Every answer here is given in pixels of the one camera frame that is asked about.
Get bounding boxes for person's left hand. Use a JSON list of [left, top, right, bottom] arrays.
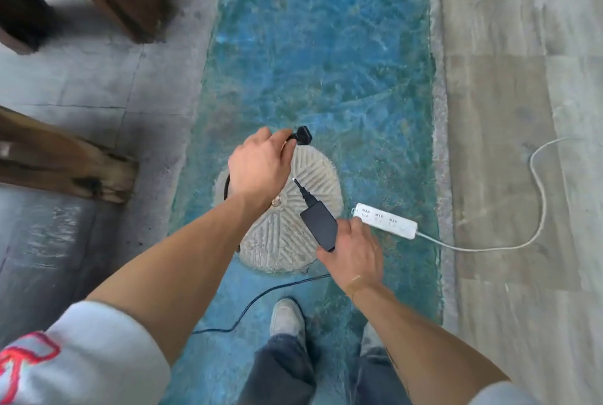
[[227, 127, 298, 205]]

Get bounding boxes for person's right hand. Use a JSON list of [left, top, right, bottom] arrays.
[[316, 217, 384, 294]]

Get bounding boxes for black power cord with plug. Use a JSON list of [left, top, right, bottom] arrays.
[[224, 126, 313, 201]]

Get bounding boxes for black power adapter brick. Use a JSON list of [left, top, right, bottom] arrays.
[[291, 177, 339, 253]]

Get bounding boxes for person's left forearm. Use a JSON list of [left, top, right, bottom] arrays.
[[86, 190, 279, 365]]

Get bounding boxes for person's right forearm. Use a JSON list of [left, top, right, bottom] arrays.
[[346, 280, 512, 405]]

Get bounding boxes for round grooved stone millstone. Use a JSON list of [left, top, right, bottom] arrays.
[[212, 145, 345, 274]]

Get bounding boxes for white power strip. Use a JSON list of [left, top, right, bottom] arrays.
[[352, 202, 419, 240]]

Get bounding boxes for grey left shoe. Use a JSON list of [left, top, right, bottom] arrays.
[[270, 298, 307, 340]]

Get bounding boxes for grey shoe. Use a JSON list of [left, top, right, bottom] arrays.
[[360, 322, 393, 359], [270, 298, 307, 340]]

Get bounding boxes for grey right shoe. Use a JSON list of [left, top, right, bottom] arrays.
[[360, 322, 393, 359]]

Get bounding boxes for dark blue jeans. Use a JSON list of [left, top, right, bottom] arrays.
[[237, 334, 416, 405]]

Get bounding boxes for plain grey sleeve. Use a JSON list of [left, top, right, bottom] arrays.
[[465, 381, 543, 405]]

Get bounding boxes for weathered wooden beam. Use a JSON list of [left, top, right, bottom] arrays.
[[0, 105, 140, 205]]

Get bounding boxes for grey sleeve with red print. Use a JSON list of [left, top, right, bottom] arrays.
[[0, 301, 171, 405]]

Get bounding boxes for thin black cable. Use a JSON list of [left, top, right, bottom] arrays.
[[191, 273, 333, 335]]

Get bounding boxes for white power strip cable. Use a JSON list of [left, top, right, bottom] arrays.
[[416, 136, 586, 253]]

